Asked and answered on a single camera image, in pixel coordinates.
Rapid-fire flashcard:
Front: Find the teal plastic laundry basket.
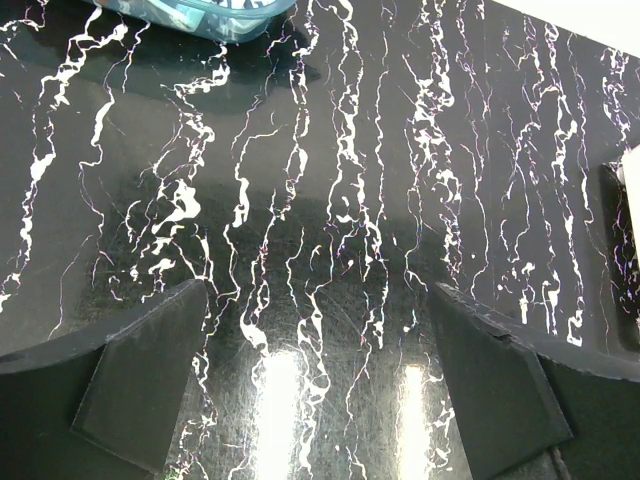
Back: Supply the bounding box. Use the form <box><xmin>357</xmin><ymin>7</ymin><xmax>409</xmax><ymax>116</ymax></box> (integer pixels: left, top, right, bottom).
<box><xmin>90</xmin><ymin>0</ymin><xmax>296</xmax><ymax>44</ymax></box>

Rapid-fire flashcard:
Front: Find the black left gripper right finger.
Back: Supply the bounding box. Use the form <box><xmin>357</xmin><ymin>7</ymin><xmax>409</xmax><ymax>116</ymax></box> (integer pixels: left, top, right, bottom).
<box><xmin>428</xmin><ymin>282</ymin><xmax>639</xmax><ymax>479</ymax></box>

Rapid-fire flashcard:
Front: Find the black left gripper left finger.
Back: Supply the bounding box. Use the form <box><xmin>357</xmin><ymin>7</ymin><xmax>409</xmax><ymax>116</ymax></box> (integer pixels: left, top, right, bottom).
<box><xmin>1</xmin><ymin>280</ymin><xmax>208</xmax><ymax>479</ymax></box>

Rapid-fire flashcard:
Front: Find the white square tray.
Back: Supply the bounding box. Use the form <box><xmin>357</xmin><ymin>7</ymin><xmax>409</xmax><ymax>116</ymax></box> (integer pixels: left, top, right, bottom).
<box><xmin>616</xmin><ymin>146</ymin><xmax>640</xmax><ymax>185</ymax></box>

